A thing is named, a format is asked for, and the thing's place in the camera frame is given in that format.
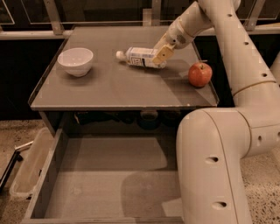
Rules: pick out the red apple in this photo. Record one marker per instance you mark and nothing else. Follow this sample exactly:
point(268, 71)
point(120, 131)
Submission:
point(200, 74)

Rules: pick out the clear plastic bin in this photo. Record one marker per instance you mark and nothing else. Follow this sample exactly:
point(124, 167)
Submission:
point(32, 165)

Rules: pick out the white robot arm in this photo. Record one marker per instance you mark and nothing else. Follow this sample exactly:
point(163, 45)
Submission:
point(212, 141)

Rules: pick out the tape roll under top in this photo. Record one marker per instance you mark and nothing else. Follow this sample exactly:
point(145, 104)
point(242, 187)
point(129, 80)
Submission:
point(148, 120)

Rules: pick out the white ceramic bowl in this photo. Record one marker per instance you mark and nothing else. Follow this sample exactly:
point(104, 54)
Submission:
point(76, 61)

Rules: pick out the blue plastic bottle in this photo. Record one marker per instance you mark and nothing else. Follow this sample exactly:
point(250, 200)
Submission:
point(139, 57)

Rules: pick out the open grey top drawer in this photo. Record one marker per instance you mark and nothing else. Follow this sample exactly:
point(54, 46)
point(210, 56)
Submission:
point(108, 179)

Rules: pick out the grey cabinet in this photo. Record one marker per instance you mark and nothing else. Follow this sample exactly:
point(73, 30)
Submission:
point(114, 86)

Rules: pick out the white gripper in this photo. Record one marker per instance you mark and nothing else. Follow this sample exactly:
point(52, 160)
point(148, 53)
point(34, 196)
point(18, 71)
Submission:
point(178, 35)

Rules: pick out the metal railing frame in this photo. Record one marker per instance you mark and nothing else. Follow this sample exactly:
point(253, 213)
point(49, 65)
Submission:
point(55, 19)

